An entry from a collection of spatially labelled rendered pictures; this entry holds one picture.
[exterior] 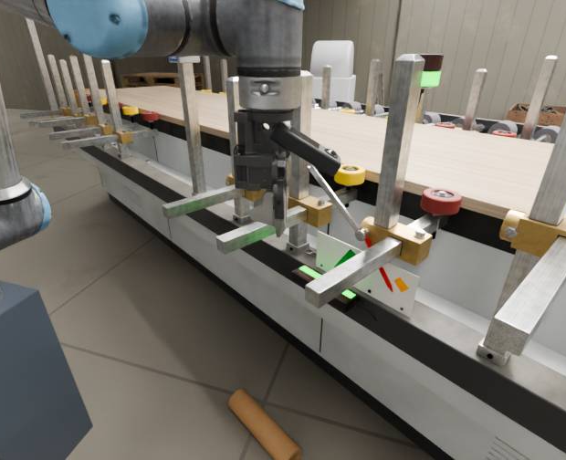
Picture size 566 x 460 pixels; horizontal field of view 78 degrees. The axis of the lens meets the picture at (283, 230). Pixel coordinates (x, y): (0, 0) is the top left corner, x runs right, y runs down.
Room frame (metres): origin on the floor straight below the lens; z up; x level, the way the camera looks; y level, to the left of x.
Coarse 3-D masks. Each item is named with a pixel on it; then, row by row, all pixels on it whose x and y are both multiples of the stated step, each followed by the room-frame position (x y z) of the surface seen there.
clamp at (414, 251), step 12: (360, 228) 0.65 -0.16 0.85; (372, 228) 0.63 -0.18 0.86; (384, 228) 0.61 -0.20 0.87; (396, 228) 0.61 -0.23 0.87; (408, 228) 0.61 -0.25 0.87; (372, 240) 0.63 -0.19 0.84; (408, 240) 0.57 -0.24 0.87; (420, 240) 0.57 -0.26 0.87; (408, 252) 0.57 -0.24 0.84; (420, 252) 0.56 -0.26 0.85
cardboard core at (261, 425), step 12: (240, 396) 0.83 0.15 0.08; (240, 408) 0.79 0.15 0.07; (252, 408) 0.79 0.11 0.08; (240, 420) 0.78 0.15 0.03; (252, 420) 0.75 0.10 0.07; (264, 420) 0.74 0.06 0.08; (252, 432) 0.72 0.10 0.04; (264, 432) 0.71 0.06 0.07; (276, 432) 0.70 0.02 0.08; (264, 444) 0.68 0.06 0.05; (276, 444) 0.66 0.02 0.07; (288, 444) 0.66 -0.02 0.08; (276, 456) 0.64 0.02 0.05; (288, 456) 0.63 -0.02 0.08; (300, 456) 0.66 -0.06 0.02
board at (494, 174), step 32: (128, 96) 2.55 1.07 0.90; (160, 96) 2.55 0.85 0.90; (224, 96) 2.55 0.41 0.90; (224, 128) 1.46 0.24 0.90; (320, 128) 1.46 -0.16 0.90; (352, 128) 1.46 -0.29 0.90; (384, 128) 1.46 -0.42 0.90; (416, 128) 1.46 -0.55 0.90; (352, 160) 0.99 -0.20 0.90; (416, 160) 0.99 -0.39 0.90; (448, 160) 0.99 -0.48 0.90; (480, 160) 0.99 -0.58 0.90; (512, 160) 0.99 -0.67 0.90; (544, 160) 0.99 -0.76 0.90; (416, 192) 0.79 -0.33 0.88; (480, 192) 0.74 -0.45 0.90; (512, 192) 0.74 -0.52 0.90
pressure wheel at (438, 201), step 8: (424, 192) 0.72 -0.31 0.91; (432, 192) 0.73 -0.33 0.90; (440, 192) 0.71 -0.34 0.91; (448, 192) 0.72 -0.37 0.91; (424, 200) 0.70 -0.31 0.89; (432, 200) 0.68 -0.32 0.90; (440, 200) 0.68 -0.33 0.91; (448, 200) 0.67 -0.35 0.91; (456, 200) 0.68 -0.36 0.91; (424, 208) 0.70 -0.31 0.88; (432, 208) 0.68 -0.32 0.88; (440, 208) 0.67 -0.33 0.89; (448, 208) 0.67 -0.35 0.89; (456, 208) 0.68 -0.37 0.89
